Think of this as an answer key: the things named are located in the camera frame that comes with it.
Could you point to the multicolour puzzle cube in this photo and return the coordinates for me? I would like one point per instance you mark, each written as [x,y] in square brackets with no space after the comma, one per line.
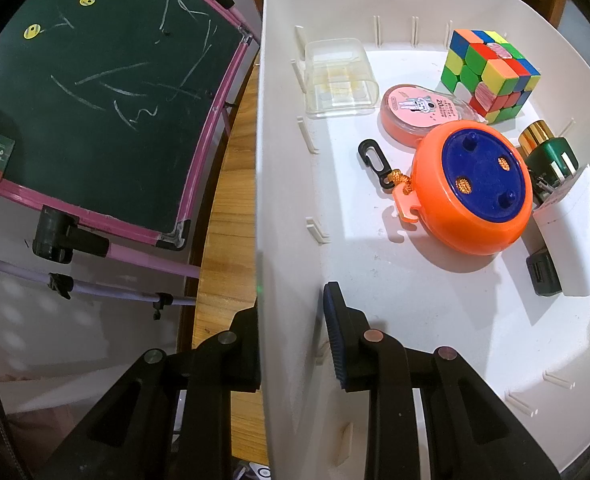
[495,75]

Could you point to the black carabiner clip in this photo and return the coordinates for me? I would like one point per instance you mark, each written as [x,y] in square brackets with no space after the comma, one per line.
[386,181]

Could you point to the white plastic storage bin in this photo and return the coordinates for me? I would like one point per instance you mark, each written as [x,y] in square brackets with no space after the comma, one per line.
[375,270]

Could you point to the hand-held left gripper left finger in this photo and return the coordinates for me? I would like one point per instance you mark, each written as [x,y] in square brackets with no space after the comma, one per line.
[245,355]

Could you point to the orange round toy blue top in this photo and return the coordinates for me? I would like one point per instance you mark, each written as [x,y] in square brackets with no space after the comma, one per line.
[475,230]

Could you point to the pink correction tape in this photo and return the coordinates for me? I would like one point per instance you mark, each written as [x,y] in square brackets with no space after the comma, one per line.
[405,115]

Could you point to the black power adapter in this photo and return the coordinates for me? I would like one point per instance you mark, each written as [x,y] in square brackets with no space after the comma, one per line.
[545,272]

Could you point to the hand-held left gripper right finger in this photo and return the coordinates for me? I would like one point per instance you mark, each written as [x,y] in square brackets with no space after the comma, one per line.
[334,335]

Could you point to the clear plastic box with stickers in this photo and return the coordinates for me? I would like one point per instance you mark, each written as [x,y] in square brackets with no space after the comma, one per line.
[340,80]

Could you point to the green gold cylinder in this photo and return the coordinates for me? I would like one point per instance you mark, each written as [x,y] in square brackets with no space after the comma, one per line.
[550,155]

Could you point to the green chalkboard pink frame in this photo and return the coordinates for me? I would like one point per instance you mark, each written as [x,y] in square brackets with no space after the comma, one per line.
[100,110]

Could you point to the white cube charger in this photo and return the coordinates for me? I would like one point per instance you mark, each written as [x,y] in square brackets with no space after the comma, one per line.
[580,230]

